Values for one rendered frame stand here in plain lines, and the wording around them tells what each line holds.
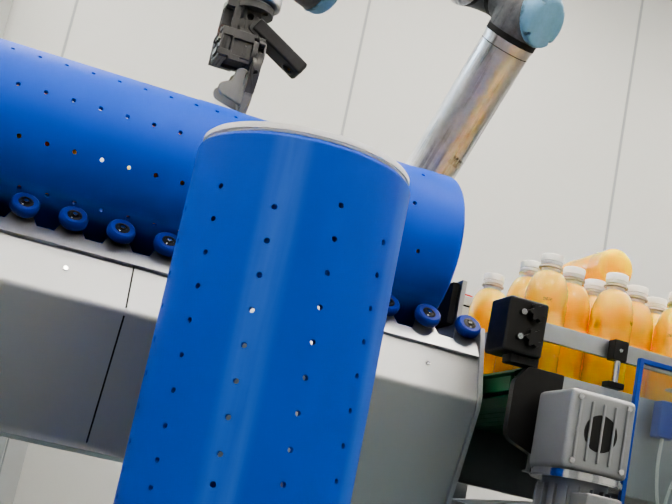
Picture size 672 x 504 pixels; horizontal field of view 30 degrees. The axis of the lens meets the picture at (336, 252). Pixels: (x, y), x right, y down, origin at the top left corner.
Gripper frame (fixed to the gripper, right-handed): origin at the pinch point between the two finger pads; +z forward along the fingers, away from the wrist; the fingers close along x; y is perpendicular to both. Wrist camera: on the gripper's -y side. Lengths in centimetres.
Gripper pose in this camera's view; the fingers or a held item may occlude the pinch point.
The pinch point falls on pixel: (241, 117)
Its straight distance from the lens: 216.3
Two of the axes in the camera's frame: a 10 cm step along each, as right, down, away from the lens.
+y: -9.2, -2.6, -2.8
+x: 3.3, -1.6, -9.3
